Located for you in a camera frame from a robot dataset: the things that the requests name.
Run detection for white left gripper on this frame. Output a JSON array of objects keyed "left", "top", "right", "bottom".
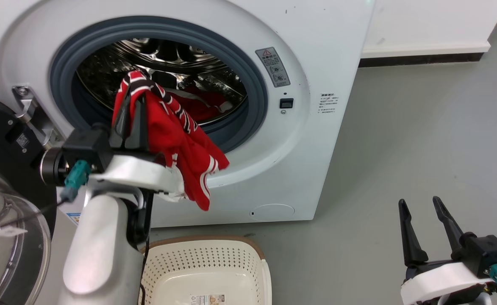
[{"left": 87, "top": 95, "right": 186, "bottom": 202}]

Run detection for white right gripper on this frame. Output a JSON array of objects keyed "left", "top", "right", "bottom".
[{"left": 398, "top": 195, "right": 495, "bottom": 305}]

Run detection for red jersey with striped trim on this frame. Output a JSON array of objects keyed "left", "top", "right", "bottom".
[{"left": 111, "top": 70, "right": 230, "bottom": 212}]

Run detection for cream perforated laundry basket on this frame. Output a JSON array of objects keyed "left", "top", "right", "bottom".
[{"left": 138, "top": 236, "right": 273, "bottom": 305}]

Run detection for basket bottom label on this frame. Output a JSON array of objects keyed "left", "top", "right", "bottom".
[{"left": 190, "top": 294, "right": 226, "bottom": 305}]

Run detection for white front-load washing machine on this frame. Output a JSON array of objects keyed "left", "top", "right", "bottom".
[{"left": 0, "top": 0, "right": 376, "bottom": 228}]

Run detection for red and white garment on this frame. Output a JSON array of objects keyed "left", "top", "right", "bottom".
[{"left": 165, "top": 85, "right": 234, "bottom": 124}]

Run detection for steel washer drum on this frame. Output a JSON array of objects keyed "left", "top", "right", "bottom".
[{"left": 76, "top": 38, "right": 248, "bottom": 126}]

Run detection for metal door hinge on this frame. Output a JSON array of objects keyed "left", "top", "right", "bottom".
[{"left": 12, "top": 85, "right": 65, "bottom": 150}]

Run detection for grey rubber door gasket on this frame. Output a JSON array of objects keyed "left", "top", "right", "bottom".
[{"left": 49, "top": 16, "right": 269, "bottom": 155}]

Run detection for black round washer door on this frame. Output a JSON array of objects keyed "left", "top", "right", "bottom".
[{"left": 0, "top": 91, "right": 58, "bottom": 305}]

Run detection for grey warning sticker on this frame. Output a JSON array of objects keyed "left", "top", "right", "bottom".
[{"left": 255, "top": 47, "right": 292, "bottom": 88}]

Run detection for round filter cover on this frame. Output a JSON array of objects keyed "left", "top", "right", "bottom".
[{"left": 250, "top": 203, "right": 296, "bottom": 222}]

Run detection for black baseboard strip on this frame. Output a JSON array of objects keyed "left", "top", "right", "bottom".
[{"left": 358, "top": 53, "right": 485, "bottom": 68}]

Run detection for teal left cable connector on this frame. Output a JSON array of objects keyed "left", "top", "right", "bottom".
[{"left": 60, "top": 160, "right": 92, "bottom": 202}]

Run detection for thin black left cable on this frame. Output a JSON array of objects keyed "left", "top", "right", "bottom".
[{"left": 0, "top": 198, "right": 69, "bottom": 238}]

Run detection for white cable tag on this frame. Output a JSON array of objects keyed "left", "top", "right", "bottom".
[{"left": 0, "top": 226, "right": 28, "bottom": 238}]

